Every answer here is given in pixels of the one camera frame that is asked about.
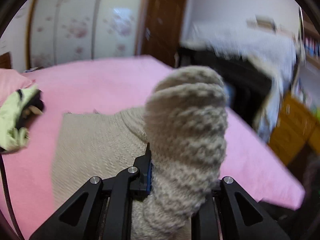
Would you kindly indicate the brown wooden door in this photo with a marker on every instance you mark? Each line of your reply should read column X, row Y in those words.
column 163, row 24

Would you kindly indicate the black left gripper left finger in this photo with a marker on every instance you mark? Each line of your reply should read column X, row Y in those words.
column 101, row 208

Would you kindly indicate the floral sliding wardrobe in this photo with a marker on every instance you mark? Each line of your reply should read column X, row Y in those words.
column 61, row 31

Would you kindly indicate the black piano with lace cover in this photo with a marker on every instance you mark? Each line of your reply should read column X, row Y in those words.
column 259, row 67

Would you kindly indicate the pink ruffled pillow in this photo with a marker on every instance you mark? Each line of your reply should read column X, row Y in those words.
column 10, row 81

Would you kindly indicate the pink bed sheet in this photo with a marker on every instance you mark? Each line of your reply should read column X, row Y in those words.
column 107, row 86

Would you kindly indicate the dark wooden headboard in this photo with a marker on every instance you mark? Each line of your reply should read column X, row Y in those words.
column 5, row 61

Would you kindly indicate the wooden cabinet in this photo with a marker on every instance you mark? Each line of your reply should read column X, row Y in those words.
column 296, row 128

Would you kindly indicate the beige knitted cardigan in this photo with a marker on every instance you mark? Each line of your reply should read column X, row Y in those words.
column 183, row 123

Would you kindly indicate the light green black garment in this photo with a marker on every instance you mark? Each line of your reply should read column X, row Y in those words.
column 15, row 111

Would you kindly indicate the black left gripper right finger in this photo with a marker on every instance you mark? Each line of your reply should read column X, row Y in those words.
column 229, row 212

